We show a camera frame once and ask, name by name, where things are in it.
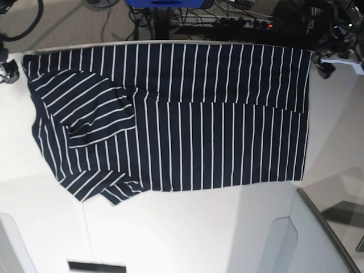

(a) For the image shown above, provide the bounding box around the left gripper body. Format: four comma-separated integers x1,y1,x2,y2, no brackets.
311,31,360,61

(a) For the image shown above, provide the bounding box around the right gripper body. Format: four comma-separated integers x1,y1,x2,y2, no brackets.
1,60,19,84

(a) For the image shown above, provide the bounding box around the navy white striped t-shirt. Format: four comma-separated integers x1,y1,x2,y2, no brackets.
22,43,311,205

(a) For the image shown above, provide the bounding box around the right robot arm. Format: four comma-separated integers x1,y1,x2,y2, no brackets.
1,0,44,84

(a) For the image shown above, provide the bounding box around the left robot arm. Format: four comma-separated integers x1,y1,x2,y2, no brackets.
272,1,363,79

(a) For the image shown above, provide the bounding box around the white power strip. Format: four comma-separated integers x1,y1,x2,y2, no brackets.
181,15,274,30

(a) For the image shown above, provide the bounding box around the blue plastic bin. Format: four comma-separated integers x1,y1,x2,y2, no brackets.
126,0,205,9

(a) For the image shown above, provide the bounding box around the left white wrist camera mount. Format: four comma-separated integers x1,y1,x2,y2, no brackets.
321,56,364,76

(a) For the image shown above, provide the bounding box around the grey metal edge rail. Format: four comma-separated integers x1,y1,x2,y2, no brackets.
297,188,360,272

